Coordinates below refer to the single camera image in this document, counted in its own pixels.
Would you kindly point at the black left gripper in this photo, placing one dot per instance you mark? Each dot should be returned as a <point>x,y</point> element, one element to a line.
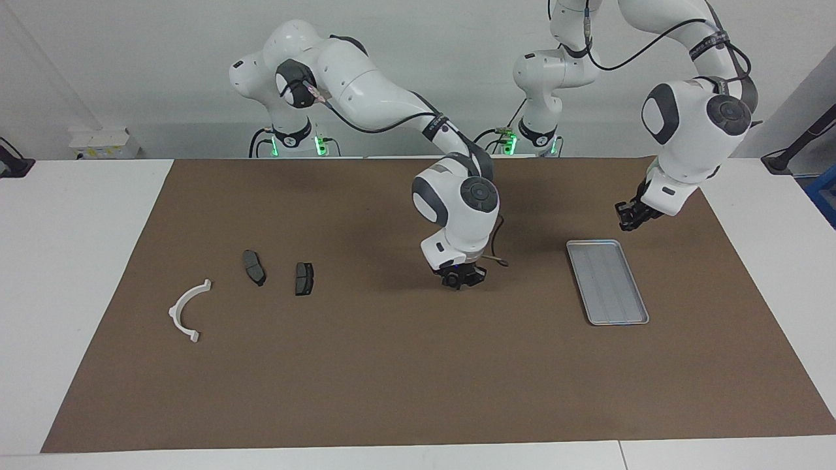
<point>645,207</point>

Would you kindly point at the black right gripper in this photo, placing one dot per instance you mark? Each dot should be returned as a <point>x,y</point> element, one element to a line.
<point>465,269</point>

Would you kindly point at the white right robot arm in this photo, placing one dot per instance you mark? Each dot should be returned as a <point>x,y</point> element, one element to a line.
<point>366,85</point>

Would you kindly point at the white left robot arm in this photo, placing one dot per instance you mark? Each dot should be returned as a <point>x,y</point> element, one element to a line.
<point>686,143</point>

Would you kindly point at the silver metal tray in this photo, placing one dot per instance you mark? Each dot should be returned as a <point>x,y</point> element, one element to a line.
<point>607,281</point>

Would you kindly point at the brown table mat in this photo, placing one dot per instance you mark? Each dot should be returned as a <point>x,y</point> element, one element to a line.
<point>418,365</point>

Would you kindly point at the dark grey rectangular brake pad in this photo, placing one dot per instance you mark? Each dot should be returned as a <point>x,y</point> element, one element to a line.
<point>304,279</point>

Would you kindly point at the blue crate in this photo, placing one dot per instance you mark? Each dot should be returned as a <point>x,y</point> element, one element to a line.
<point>824,192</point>

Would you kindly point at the dark grey curved brake pad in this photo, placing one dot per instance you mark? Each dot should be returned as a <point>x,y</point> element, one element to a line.
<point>253,267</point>

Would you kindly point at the white box with labels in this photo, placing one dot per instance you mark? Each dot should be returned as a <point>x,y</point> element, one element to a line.
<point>104,142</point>

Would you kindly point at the black table clamp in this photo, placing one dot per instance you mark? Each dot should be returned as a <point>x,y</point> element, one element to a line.
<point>16,167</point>

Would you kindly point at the white curved plastic bracket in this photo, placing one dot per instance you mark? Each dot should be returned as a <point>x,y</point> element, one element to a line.
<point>175,313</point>

